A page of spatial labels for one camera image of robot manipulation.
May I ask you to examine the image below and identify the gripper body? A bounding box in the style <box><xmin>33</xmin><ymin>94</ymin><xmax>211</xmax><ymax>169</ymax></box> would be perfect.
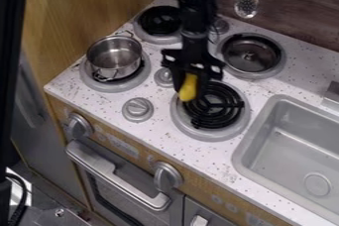
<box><xmin>160</xmin><ymin>32</ymin><xmax>227</xmax><ymax>81</ymax></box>

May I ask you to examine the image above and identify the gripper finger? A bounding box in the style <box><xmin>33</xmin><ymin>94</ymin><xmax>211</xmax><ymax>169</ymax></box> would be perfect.
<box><xmin>194</xmin><ymin>70</ymin><xmax>214</xmax><ymax>101</ymax></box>
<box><xmin>169</xmin><ymin>66</ymin><xmax>187</xmax><ymax>94</ymax></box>

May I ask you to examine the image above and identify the yellow toy banana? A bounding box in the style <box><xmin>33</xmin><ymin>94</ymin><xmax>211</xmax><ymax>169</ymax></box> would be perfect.
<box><xmin>177</xmin><ymin>72</ymin><xmax>200</xmax><ymax>103</ymax></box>

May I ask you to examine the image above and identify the toy stove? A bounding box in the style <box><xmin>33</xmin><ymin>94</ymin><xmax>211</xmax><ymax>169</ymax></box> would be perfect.
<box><xmin>77</xmin><ymin>4</ymin><xmax>287</xmax><ymax>143</ymax></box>

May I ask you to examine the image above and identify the silver lid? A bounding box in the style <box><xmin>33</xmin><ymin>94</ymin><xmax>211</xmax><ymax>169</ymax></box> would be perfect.
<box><xmin>219</xmin><ymin>34</ymin><xmax>283</xmax><ymax>74</ymax></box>

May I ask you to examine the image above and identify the silver pot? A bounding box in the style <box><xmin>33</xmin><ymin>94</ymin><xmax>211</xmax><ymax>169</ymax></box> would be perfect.
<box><xmin>84</xmin><ymin>30</ymin><xmax>146</xmax><ymax>82</ymax></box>

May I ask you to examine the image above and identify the toy sink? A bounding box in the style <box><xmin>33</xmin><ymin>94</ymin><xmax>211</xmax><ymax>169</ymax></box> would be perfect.
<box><xmin>230</xmin><ymin>93</ymin><xmax>339</xmax><ymax>226</ymax></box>

